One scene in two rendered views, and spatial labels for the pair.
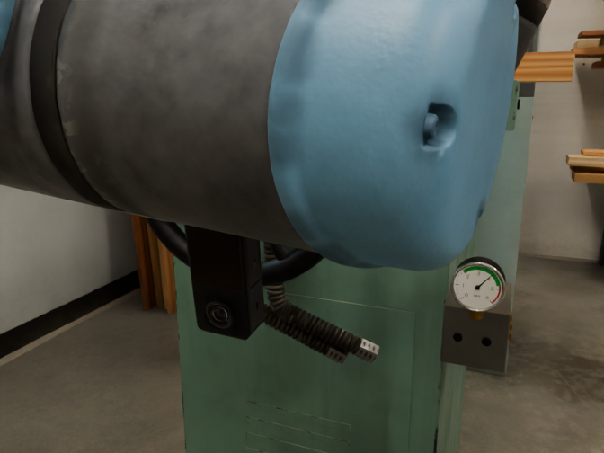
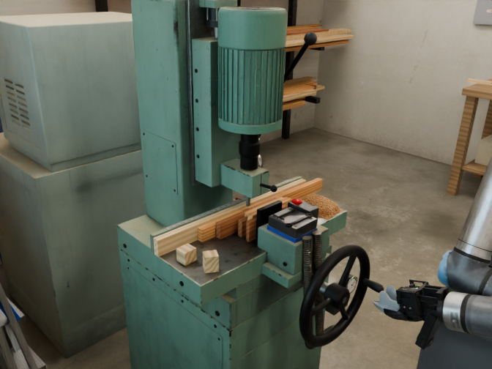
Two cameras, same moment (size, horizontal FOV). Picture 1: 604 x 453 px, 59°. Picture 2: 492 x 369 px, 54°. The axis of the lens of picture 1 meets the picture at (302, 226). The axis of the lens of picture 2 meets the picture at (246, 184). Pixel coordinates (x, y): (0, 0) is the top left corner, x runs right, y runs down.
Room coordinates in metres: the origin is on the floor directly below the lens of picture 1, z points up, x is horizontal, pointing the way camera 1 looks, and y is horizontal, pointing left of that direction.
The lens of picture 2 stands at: (0.40, 1.13, 1.58)
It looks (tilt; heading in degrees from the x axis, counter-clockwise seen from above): 24 degrees down; 294
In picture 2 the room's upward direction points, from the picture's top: 1 degrees clockwise
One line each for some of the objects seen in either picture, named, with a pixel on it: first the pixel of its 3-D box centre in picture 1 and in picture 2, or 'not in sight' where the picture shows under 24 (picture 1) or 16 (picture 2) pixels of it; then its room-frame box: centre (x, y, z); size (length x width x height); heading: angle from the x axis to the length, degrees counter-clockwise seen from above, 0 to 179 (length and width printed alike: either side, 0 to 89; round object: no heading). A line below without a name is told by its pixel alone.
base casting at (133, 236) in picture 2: not in sight; (221, 246); (1.02, -0.10, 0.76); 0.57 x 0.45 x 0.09; 158
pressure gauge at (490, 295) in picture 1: (477, 289); (347, 285); (0.61, -0.22, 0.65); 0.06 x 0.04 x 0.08; 68
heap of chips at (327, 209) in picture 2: not in sight; (318, 202); (0.73, -0.23, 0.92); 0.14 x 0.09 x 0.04; 158
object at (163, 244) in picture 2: not in sight; (239, 212); (0.93, -0.05, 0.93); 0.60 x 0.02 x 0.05; 68
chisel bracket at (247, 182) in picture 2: not in sight; (244, 179); (0.92, -0.06, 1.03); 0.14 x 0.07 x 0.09; 158
